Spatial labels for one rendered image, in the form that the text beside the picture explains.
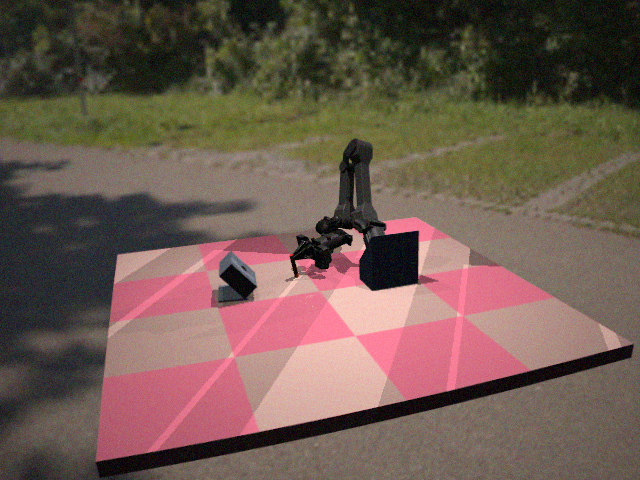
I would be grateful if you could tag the red peg with white band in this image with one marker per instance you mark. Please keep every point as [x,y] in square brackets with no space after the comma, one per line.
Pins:
[294,265]

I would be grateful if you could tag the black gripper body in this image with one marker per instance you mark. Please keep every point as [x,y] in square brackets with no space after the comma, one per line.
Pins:
[323,245]

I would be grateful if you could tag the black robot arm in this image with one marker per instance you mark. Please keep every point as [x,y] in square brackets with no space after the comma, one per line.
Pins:
[364,218]

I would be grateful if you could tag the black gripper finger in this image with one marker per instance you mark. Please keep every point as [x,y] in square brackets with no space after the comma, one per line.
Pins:
[307,253]
[300,247]

